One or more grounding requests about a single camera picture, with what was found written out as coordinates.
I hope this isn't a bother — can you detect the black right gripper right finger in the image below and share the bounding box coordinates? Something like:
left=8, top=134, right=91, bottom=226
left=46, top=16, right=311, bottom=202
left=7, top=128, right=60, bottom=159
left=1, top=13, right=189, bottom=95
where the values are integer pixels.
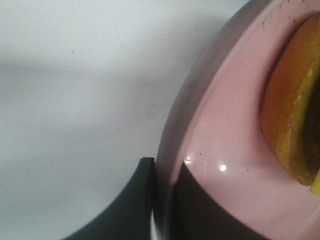
left=169, top=161, right=320, bottom=240

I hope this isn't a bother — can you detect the pink round plate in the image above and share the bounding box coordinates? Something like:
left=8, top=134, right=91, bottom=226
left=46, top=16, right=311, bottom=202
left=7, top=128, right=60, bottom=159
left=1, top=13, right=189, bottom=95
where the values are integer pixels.
left=154, top=0, right=320, bottom=240

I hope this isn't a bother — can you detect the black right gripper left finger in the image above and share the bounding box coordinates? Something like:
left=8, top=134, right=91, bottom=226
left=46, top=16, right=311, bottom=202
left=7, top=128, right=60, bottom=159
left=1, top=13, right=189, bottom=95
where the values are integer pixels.
left=67, top=157, right=155, bottom=240

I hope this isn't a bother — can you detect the burger with lettuce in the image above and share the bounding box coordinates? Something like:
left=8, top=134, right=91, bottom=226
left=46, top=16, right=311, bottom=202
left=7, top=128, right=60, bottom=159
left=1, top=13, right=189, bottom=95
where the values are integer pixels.
left=260, top=13, right=320, bottom=195

